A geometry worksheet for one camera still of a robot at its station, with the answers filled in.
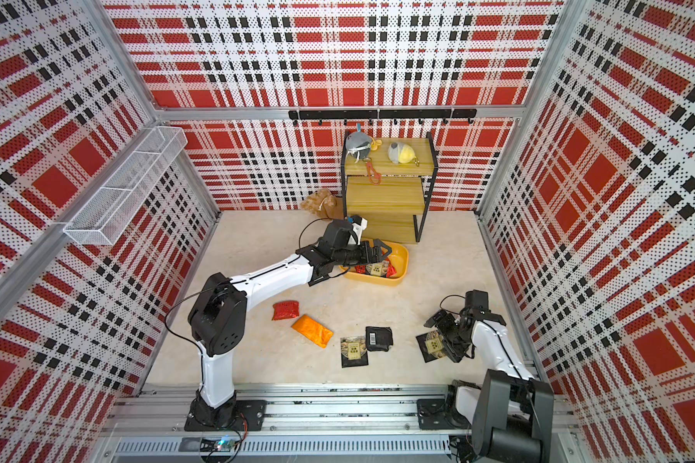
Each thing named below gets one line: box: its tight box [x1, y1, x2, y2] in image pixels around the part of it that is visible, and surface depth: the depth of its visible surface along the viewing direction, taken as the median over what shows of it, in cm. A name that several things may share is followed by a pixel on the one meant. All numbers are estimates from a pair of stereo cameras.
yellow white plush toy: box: [388, 141, 420, 167], surface depth 87 cm
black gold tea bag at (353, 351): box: [339, 335, 369, 369], surface depth 86 cm
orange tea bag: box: [290, 314, 334, 349], surface depth 88 cm
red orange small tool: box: [365, 161, 383, 186], surface depth 87 cm
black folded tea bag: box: [364, 326, 394, 353], surface depth 88 cm
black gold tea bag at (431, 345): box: [415, 330, 445, 363], surface depth 86 cm
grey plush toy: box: [344, 131, 372, 164], surface depth 88 cm
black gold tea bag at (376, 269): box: [370, 262, 384, 277], surface depth 102 cm
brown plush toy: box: [300, 188, 345, 220], surface depth 115 cm
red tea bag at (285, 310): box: [271, 300, 301, 321], surface depth 92 cm
